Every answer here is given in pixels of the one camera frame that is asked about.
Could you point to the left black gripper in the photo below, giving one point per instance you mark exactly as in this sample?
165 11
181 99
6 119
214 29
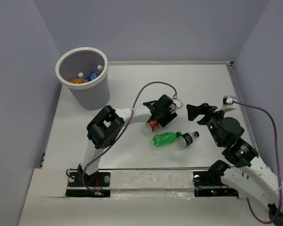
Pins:
169 117

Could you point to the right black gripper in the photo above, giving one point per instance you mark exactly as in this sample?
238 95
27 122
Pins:
205 108

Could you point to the red label clear bottle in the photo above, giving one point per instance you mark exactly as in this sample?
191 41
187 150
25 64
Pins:
150 127

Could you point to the green plastic bottle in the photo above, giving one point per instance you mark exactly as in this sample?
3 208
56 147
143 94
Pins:
165 138

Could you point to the black label clear bottle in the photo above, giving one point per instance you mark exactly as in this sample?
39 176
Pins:
187 139

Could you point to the orange juice bottle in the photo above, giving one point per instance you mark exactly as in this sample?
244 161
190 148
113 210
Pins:
78 81

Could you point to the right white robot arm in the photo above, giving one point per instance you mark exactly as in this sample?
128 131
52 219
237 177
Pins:
244 170

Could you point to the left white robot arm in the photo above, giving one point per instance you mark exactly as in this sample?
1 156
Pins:
105 127

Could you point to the grey bin white rim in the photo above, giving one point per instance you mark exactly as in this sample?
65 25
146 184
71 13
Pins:
84 71

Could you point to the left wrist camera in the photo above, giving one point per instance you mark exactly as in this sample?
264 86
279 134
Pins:
176 104

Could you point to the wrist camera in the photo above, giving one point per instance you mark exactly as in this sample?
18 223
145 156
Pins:
176 104
228 104

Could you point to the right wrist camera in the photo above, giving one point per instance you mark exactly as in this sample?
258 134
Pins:
228 104

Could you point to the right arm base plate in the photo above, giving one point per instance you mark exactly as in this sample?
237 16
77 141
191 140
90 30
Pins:
214 186

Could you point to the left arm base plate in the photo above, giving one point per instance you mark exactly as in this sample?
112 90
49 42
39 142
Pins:
97 185

